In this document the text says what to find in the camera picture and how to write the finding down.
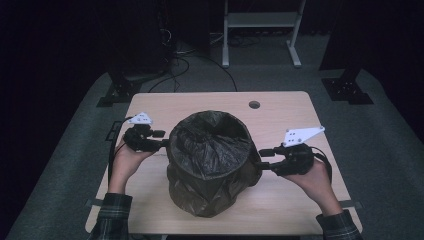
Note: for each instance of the black plastic trash bag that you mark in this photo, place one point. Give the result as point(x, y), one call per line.
point(210, 160)

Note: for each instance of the person's right hand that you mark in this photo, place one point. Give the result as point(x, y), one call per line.
point(318, 185)

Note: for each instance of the dark equipment cabinet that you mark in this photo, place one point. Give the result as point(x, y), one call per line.
point(140, 40)

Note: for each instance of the black stand base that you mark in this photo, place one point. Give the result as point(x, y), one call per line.
point(346, 90)
point(120, 91)

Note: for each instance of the grey tape strip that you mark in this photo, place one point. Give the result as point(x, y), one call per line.
point(93, 202)
point(351, 204)

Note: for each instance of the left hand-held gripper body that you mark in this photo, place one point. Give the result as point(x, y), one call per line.
point(141, 140)

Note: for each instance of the person's left hand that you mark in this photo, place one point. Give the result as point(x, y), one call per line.
point(126, 163)

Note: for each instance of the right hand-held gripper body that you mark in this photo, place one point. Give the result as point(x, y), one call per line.
point(296, 161)

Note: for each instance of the white metal stand frame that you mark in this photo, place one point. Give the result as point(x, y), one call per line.
point(261, 19)

